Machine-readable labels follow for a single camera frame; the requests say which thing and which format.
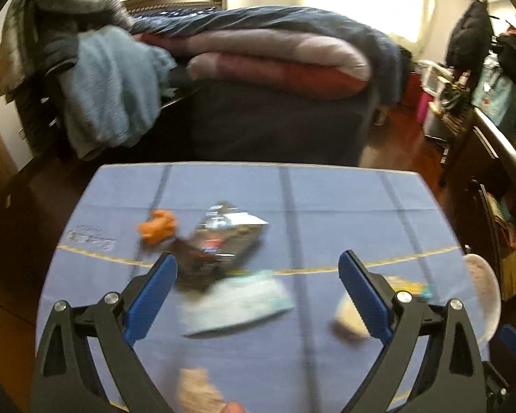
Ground dark wooden dresser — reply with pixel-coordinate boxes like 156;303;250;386
441;107;516;267

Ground orange block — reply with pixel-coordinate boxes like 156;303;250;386
138;209;178;246

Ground dark wooden headboard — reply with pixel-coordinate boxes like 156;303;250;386
122;0;228;14

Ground beige tissue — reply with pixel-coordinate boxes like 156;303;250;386
177;368;228;413

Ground light blue fleece blanket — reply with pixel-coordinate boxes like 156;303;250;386
58;26;179;160

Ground teal bag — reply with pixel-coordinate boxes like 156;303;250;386
471;66;512;127

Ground sheer cream curtain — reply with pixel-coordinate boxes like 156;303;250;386
301;0;439;44

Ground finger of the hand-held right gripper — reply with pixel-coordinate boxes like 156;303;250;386
482;325;516;405

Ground pink storage box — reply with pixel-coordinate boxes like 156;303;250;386
415;90;435;127

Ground colourful shopping bags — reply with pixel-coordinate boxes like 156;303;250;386
482;185;516;302

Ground white plastic container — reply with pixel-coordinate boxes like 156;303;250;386
421;62;450;95

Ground dark jacket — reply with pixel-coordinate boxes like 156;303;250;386
41;34;80;78

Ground bed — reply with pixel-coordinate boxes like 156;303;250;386
122;0;402;168

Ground dark snack wrapper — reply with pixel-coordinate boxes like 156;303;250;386
172;201;269;291

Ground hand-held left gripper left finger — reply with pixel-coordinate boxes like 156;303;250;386
31;253;179;413

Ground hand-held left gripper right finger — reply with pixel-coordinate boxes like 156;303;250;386
337;250;486;413

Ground pink folded quilt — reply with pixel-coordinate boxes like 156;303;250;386
140;30;373;95

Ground black hanging coat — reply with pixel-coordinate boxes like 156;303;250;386
445;0;495;70

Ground white dotted wastebasket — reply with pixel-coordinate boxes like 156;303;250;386
462;253;502;345

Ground blue striped tablecloth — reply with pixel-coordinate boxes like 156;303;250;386
36;161;465;413

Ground yellow sponge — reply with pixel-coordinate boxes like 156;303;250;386
333;297;373;340

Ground light teal packet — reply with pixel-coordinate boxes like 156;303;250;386
181;270;295;338

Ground star print blue pillow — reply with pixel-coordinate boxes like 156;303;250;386
131;6;224;22

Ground blue yellow candy pack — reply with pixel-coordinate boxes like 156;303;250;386
385;276;434;299

